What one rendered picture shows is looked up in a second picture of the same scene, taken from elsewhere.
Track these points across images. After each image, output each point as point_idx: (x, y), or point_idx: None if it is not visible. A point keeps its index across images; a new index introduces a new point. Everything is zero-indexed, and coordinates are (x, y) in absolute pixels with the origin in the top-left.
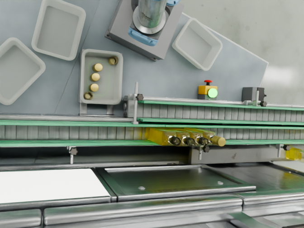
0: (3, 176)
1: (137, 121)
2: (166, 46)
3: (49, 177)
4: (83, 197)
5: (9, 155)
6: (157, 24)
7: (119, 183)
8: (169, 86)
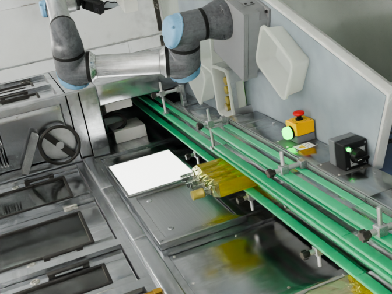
0: (164, 159)
1: (212, 147)
2: (242, 67)
3: (167, 170)
4: (123, 189)
5: None
6: (158, 72)
7: (158, 192)
8: (282, 108)
